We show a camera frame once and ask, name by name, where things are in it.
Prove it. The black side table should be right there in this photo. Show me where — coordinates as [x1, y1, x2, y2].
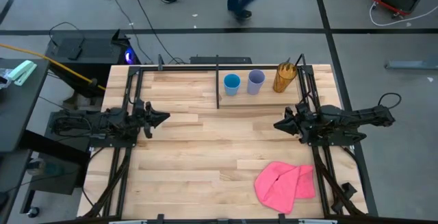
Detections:
[0, 58, 51, 153]

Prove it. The yellow hanging cable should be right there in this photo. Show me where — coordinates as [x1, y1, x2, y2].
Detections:
[0, 42, 107, 92]

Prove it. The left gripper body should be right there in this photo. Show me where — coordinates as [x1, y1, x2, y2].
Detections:
[131, 98, 155, 140]

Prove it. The black aluminium table frame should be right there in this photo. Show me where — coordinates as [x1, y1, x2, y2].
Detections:
[81, 63, 370, 219]

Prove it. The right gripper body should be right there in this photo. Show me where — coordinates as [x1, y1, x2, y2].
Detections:
[288, 101, 320, 145]

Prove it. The amber plastic cup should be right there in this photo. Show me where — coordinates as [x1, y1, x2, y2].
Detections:
[272, 62, 298, 94]

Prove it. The wooden shelf with black frame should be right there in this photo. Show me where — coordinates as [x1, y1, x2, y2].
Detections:
[215, 53, 306, 110]

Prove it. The pink cloth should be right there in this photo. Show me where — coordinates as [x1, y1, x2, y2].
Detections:
[253, 160, 317, 216]

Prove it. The black equipment cart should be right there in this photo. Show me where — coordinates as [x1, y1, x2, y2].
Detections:
[0, 129, 90, 219]

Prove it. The mint green stapler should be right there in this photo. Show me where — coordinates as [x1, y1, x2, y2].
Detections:
[8, 60, 38, 87]

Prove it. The grey metal floor bar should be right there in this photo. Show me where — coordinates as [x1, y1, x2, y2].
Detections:
[384, 58, 438, 71]

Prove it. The blue plastic cup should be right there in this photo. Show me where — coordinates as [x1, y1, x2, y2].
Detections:
[222, 73, 242, 97]

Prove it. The lavender plastic cup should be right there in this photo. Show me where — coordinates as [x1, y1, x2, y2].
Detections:
[246, 69, 266, 96]

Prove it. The black desktop computer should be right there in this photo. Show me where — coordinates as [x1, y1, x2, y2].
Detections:
[45, 28, 141, 99]

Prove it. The long black floor cable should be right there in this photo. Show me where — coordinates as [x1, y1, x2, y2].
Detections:
[125, 0, 188, 65]

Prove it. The flat black box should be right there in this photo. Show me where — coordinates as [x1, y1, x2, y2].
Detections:
[189, 55, 253, 66]

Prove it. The black cable loop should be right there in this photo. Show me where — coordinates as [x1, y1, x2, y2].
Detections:
[376, 92, 402, 110]

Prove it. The white floor cable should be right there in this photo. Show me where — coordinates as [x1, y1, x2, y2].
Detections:
[368, 1, 438, 27]

